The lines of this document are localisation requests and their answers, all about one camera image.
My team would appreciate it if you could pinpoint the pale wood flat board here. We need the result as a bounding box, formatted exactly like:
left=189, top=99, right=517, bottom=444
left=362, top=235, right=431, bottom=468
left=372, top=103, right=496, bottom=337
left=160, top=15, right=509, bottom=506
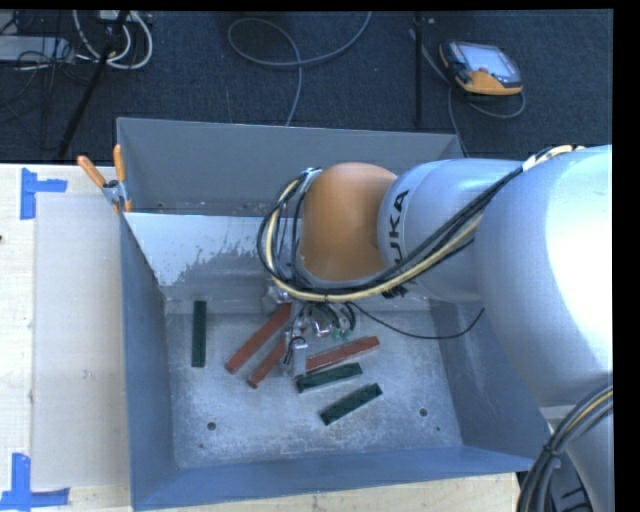
left=29, top=192, right=132, bottom=494

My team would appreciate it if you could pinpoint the dark green flat block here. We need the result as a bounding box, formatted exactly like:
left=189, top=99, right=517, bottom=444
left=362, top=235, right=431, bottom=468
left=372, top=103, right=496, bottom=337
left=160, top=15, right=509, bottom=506
left=191, top=299, right=208, bottom=369
left=319, top=382, right=384, bottom=427
left=295, top=362, right=364, bottom=395

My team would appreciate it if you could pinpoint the red-brown flat block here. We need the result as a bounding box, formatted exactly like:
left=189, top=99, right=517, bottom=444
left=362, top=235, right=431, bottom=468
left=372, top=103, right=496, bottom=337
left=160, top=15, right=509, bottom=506
left=305, top=335, right=381, bottom=374
left=223, top=302, right=294, bottom=375
left=246, top=337, right=290, bottom=390

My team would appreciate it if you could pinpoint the grey metal bin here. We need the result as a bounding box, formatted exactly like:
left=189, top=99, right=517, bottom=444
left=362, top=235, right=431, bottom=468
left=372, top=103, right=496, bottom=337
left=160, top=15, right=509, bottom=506
left=115, top=117, right=551, bottom=512

